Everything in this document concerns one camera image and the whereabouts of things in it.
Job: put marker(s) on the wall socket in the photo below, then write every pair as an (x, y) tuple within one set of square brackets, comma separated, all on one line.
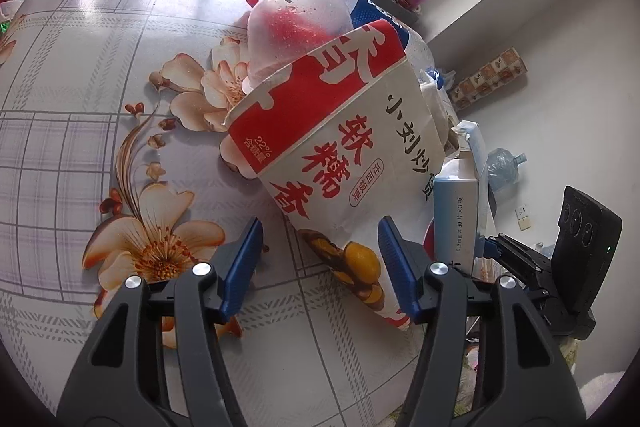
[(523, 217)]

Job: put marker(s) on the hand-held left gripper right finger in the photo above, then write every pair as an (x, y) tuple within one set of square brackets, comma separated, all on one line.
[(397, 272)]

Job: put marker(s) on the clear plastic cup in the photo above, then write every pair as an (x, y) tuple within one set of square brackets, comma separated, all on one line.
[(300, 32)]

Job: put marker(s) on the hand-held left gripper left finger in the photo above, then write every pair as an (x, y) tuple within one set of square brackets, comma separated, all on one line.
[(240, 267)]

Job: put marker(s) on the green white fluffy cloth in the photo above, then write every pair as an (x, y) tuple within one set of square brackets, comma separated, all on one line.
[(600, 382)]

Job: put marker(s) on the light blue medicine box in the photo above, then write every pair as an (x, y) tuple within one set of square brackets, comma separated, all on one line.
[(455, 217)]

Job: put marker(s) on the blue water jug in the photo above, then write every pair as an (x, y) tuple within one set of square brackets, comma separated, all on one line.
[(505, 169)]

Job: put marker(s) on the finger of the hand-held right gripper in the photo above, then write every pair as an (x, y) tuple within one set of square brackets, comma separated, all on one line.
[(515, 254)]

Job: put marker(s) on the red white paper bag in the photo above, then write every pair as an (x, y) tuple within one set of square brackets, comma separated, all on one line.
[(340, 147)]

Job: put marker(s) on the floral tablecloth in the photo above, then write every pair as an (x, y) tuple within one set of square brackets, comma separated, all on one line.
[(100, 57)]

